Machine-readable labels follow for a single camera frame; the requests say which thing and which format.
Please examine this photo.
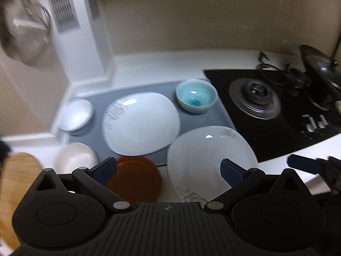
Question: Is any white bowl with dark rim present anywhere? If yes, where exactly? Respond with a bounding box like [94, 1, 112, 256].
[58, 98, 95, 136]

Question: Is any brown round plate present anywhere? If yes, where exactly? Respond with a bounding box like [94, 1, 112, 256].
[106, 156, 162, 207]

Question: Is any dark wok lid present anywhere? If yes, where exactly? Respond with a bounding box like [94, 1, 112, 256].
[299, 45, 340, 96]

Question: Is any grey dish mat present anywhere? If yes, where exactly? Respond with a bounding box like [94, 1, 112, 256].
[69, 82, 234, 165]

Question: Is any white square plate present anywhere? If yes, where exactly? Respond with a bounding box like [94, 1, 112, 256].
[102, 92, 180, 156]

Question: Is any light blue ceramic bowl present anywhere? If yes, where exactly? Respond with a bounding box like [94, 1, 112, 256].
[175, 79, 218, 114]

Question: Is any white plate with floral print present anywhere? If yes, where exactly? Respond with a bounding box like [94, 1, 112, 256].
[166, 126, 258, 206]

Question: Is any wooden cutting board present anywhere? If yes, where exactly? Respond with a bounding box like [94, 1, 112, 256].
[1, 153, 42, 250]

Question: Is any cream white bowl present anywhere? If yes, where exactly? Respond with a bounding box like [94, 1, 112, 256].
[54, 143, 98, 174]

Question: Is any metal mesh strainer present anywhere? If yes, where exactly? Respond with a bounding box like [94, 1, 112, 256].
[1, 0, 51, 65]

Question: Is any black gas stove top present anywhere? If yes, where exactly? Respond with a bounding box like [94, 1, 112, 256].
[204, 69, 340, 162]

